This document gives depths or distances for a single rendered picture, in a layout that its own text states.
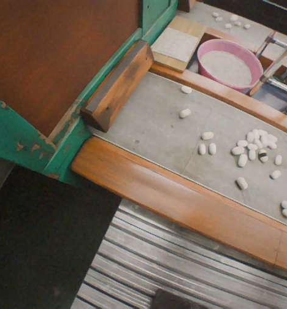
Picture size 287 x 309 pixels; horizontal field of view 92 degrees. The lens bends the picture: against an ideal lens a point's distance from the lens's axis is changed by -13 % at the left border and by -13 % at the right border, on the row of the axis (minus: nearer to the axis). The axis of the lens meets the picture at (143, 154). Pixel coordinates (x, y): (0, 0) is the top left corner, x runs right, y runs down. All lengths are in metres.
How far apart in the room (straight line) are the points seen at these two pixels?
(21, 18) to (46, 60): 0.07
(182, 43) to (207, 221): 0.61
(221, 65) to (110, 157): 0.57
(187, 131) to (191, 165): 0.11
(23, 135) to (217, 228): 0.45
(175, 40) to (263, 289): 0.89
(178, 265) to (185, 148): 0.34
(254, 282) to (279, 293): 0.10
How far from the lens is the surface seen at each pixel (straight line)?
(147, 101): 0.53
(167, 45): 0.68
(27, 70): 0.29
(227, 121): 0.57
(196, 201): 0.42
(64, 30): 0.33
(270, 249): 0.53
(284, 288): 0.71
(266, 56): 0.88
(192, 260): 0.55
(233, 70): 0.75
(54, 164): 0.40
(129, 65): 0.46
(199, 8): 1.09
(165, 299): 0.54
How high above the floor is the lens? 1.16
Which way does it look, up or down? 71 degrees down
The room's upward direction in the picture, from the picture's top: 4 degrees clockwise
